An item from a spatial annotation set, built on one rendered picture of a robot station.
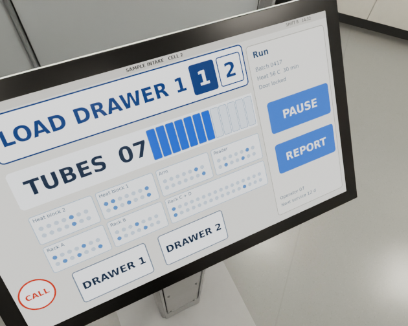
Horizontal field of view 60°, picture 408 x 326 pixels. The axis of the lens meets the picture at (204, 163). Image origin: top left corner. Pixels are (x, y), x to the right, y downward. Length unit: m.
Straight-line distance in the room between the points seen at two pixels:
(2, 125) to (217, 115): 0.24
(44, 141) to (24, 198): 0.07
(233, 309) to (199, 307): 0.13
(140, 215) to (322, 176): 0.28
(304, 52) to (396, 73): 2.01
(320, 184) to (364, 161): 1.40
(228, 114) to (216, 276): 1.08
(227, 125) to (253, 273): 1.13
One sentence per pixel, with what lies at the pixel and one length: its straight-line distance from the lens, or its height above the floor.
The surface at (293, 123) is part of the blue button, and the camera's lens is 0.51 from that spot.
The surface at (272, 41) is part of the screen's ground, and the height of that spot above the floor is 1.17.
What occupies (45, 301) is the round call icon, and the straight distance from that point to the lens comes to 0.49.
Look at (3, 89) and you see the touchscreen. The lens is 0.41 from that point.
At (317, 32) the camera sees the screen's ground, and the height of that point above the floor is 1.17.
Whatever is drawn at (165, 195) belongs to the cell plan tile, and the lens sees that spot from 0.45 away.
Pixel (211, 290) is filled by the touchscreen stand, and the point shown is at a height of 0.04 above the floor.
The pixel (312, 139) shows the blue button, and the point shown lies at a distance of 0.53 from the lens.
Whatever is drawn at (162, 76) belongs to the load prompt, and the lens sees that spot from 0.42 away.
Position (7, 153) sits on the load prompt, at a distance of 0.42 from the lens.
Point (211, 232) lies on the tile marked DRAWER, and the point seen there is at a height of 1.00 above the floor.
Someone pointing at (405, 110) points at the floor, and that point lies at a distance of 2.30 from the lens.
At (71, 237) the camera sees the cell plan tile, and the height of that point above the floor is 1.06.
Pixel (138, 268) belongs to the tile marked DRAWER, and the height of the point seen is 1.00.
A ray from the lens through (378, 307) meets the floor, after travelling 1.67.
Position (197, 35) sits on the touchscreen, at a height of 1.19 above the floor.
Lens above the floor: 1.46
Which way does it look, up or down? 57 degrees down
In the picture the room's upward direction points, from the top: 5 degrees clockwise
